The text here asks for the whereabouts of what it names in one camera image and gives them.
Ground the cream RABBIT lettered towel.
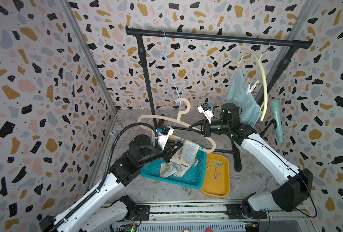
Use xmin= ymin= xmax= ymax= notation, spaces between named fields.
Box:
xmin=169 ymin=135 xmax=200 ymax=168

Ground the beige plastic hanger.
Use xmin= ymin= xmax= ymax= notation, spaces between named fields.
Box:
xmin=138 ymin=98 xmax=217 ymax=153

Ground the pink clothespin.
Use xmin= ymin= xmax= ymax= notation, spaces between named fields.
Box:
xmin=214 ymin=169 xmax=221 ymax=180

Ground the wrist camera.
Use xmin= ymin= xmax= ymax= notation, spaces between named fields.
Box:
xmin=157 ymin=125 xmax=174 ymax=149
xmin=197 ymin=102 xmax=214 ymax=124

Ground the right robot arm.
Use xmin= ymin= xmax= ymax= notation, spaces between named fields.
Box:
xmin=189 ymin=102 xmax=313 ymax=218

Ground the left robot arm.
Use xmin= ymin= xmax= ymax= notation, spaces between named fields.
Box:
xmin=39 ymin=122 xmax=183 ymax=232

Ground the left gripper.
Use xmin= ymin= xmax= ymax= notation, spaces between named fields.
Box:
xmin=140 ymin=140 xmax=185 ymax=168

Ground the green clothespin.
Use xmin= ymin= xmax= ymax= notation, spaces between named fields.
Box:
xmin=209 ymin=160 xmax=224 ymax=167

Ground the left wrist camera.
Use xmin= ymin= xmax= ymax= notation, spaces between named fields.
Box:
xmin=157 ymin=125 xmax=174 ymax=149

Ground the black clothes rack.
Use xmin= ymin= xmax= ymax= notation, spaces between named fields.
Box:
xmin=126 ymin=27 xmax=313 ymax=172

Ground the aluminium rail base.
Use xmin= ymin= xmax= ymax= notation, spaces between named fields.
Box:
xmin=62 ymin=200 xmax=317 ymax=232

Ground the yellow clothespin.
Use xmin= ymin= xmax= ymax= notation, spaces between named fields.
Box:
xmin=205 ymin=161 xmax=213 ymax=170

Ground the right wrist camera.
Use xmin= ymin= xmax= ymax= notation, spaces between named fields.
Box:
xmin=197 ymin=102 xmax=214 ymax=124

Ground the cream plastic hanger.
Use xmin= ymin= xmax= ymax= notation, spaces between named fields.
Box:
xmin=236 ymin=38 xmax=270 ymax=122

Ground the light teal towel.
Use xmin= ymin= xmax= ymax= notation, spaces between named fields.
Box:
xmin=227 ymin=69 xmax=260 ymax=127

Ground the yellow plastic tray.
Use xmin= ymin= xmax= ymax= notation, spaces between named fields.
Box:
xmin=201 ymin=153 xmax=230 ymax=198

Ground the teal plastic basket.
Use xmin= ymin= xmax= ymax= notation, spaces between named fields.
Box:
xmin=141 ymin=142 xmax=207 ymax=189

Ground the cream towel blue cartoon print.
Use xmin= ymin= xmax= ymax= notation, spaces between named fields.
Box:
xmin=159 ymin=162 xmax=193 ymax=178

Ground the mint green microphone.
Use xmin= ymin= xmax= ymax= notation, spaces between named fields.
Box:
xmin=270 ymin=101 xmax=284 ymax=144

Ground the blue wire hanger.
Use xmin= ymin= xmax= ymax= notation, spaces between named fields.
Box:
xmin=153 ymin=31 xmax=182 ymax=106

